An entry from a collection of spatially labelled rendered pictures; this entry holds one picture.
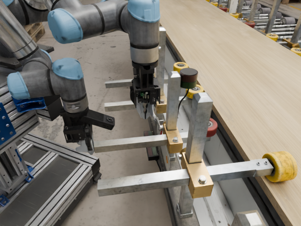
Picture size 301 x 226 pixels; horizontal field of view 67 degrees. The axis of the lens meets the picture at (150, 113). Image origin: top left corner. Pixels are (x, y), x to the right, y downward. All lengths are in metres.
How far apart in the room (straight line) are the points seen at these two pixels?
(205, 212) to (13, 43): 0.86
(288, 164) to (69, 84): 0.62
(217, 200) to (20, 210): 1.11
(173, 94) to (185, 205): 0.36
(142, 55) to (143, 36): 0.05
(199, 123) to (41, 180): 1.32
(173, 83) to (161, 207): 1.09
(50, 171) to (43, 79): 1.11
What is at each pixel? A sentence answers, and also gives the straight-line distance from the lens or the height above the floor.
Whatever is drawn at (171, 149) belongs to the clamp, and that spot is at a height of 0.84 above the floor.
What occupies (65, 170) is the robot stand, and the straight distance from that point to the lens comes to 1.69.
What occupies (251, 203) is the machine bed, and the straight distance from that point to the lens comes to 0.85.
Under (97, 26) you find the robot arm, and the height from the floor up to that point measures 1.28.
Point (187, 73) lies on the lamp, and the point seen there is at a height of 1.10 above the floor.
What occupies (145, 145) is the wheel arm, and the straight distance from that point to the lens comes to 0.85.
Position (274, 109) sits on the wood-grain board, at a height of 0.90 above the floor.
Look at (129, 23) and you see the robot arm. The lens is 0.58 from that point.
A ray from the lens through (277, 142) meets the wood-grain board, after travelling 0.89.
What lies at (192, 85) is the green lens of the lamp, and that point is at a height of 1.07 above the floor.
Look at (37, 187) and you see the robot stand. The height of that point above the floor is 0.21.
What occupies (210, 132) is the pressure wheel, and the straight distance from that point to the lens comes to 0.85.
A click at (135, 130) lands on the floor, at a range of 2.19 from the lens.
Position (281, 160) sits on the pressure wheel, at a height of 0.98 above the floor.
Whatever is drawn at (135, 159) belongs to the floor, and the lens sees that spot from 1.94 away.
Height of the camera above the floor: 1.44
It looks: 37 degrees down
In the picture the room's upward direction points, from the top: straight up
